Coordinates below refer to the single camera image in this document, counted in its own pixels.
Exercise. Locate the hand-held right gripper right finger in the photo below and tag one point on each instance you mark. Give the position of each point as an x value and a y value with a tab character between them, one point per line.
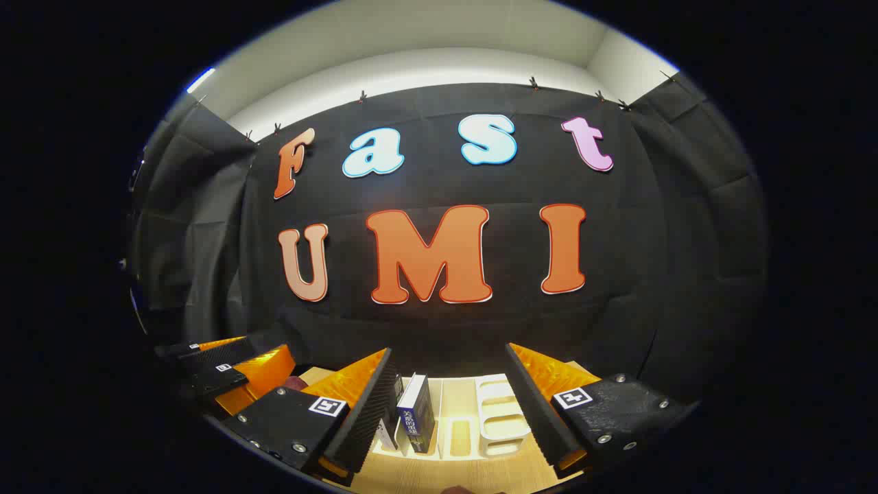
538	412

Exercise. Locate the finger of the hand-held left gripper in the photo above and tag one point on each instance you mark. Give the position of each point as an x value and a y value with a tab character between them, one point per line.
219	353
219	381

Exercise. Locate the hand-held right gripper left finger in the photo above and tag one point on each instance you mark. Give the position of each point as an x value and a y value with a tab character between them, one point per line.
367	418

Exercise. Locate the blue book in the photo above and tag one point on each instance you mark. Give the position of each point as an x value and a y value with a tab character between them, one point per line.
416	412

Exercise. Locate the white bookshelf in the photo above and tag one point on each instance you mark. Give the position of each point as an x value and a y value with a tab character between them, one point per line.
501	418

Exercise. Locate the maroon schoolbag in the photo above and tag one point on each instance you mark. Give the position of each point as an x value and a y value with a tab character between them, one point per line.
296	384

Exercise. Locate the row of black cloth clips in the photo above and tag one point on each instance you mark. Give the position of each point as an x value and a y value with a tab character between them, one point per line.
534	84

